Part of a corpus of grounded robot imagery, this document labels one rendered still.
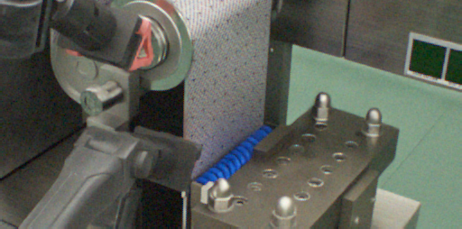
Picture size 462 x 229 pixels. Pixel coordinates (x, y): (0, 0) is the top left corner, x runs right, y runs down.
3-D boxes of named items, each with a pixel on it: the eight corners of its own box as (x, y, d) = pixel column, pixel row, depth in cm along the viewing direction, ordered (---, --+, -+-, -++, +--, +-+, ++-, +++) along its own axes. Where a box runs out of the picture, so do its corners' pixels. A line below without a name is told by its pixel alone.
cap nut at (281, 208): (264, 226, 125) (267, 199, 123) (277, 214, 128) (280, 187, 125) (288, 234, 123) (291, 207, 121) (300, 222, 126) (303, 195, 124)
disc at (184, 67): (99, 68, 132) (108, -25, 123) (102, 67, 132) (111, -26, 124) (184, 106, 126) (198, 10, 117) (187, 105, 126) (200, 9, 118)
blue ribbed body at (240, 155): (189, 196, 135) (190, 177, 133) (261, 137, 151) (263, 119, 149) (210, 204, 133) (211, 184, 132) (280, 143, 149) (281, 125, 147)
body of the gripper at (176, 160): (190, 193, 124) (163, 191, 118) (129, 169, 129) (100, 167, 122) (204, 147, 124) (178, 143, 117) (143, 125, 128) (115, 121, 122)
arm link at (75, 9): (50, 27, 100) (78, -15, 100) (12, 2, 104) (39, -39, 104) (80, 47, 107) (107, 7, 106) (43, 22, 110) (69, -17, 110)
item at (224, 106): (181, 196, 134) (184, 83, 125) (260, 132, 151) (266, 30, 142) (184, 197, 134) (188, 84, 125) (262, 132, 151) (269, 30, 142)
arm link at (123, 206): (145, 151, 107) (79, 132, 109) (122, 244, 108) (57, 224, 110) (171, 151, 119) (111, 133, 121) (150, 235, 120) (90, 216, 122)
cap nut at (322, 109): (307, 116, 153) (309, 93, 151) (316, 108, 156) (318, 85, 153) (326, 123, 151) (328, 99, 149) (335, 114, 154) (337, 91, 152)
